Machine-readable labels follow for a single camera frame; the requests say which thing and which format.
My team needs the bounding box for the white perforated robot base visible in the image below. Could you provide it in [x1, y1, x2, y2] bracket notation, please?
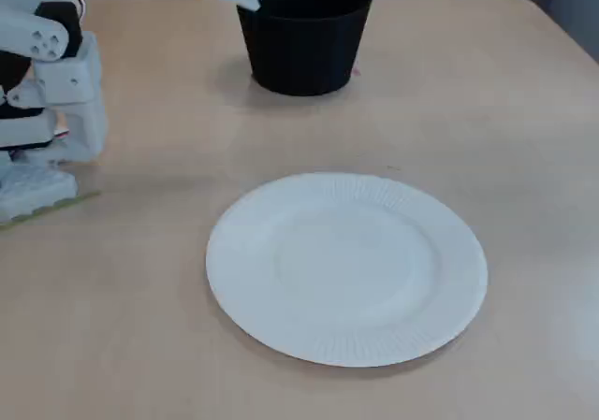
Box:
[0, 163, 80, 220]

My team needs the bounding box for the black pot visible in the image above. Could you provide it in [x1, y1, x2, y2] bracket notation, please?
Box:
[236, 0, 373, 97]

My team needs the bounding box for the white paper plate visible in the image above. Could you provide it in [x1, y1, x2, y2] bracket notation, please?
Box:
[205, 171, 489, 369]

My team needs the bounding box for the green base board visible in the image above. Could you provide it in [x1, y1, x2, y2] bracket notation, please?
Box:
[0, 190, 103, 228]

